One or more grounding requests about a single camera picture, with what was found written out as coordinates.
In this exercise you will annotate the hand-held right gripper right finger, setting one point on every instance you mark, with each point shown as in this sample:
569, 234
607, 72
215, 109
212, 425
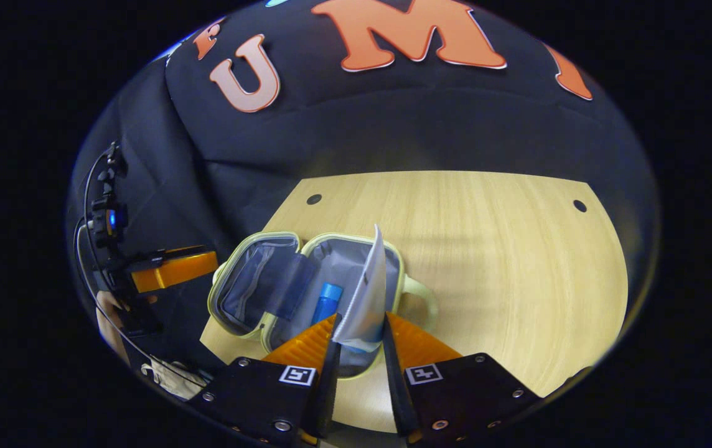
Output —
393, 386

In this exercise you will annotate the white and blue tube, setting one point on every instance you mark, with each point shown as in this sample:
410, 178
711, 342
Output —
368, 292

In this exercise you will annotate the white cloth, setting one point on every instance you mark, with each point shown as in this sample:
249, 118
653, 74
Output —
172, 376

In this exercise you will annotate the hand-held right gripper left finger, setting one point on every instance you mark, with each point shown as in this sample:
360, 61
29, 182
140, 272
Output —
330, 386

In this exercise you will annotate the pale yellow suitcase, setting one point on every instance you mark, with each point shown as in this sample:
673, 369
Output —
256, 286

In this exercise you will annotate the clear bottle with blue cap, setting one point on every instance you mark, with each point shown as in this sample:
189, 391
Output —
328, 302

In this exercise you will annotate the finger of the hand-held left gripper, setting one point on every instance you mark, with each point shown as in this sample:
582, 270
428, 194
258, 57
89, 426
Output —
175, 270

